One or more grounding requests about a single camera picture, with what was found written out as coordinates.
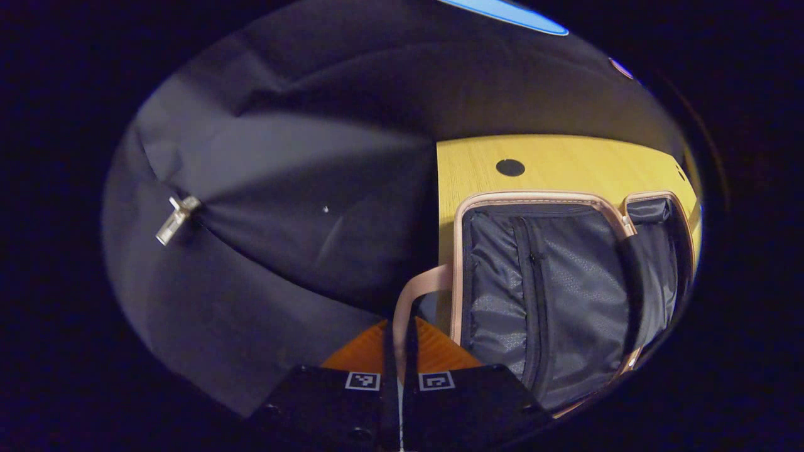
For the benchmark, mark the pink suitcase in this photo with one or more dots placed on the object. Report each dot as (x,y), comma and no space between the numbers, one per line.
(565,282)

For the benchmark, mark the silver metal clip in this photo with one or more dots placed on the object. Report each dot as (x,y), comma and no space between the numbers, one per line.
(178,220)

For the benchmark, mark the black backdrop cloth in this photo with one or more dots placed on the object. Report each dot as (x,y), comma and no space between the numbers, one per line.
(282,157)

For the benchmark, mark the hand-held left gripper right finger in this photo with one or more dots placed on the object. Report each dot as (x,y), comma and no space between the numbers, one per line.
(411,351)

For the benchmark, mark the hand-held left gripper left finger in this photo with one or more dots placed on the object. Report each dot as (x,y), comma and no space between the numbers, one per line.
(388,402)

